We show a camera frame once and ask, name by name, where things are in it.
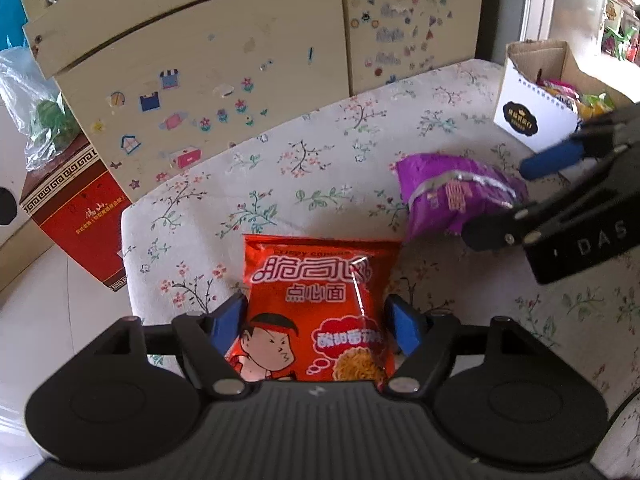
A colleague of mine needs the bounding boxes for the red cardboard box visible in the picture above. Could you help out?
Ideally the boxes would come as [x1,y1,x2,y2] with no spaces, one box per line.
[19,135,132,295]

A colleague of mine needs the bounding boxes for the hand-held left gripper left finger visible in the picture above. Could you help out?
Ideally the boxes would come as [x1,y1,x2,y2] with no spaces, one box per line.
[112,292,249,397]

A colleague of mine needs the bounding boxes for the orange noodle snack packet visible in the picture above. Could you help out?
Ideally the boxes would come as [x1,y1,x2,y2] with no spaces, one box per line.
[224,234,403,383]

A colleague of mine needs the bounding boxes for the blue plastic bag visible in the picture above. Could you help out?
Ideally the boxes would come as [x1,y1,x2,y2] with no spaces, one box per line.
[0,0,28,53]

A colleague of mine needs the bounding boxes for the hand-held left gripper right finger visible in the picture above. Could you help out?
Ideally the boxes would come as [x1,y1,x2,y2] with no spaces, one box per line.
[384,294,530,397]

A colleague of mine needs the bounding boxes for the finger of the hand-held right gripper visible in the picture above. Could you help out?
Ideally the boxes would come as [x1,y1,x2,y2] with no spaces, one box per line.
[462,152,640,253]
[520,105,640,180]

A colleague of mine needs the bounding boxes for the beige stickered cabinet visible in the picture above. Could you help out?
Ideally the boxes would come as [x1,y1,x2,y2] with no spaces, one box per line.
[12,0,488,206]

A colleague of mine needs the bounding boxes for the purple snack packet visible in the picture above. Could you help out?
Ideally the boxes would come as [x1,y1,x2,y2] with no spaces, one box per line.
[395,152,531,242]

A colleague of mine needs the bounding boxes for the grey refrigerator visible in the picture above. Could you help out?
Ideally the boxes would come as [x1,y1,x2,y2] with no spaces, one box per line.
[525,0,640,96]

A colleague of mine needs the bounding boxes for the clear plastic bag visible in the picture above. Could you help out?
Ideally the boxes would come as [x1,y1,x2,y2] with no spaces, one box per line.
[0,46,83,173]

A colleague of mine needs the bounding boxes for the white cardboard box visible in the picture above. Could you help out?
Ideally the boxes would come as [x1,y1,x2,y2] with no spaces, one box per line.
[492,40,640,161]

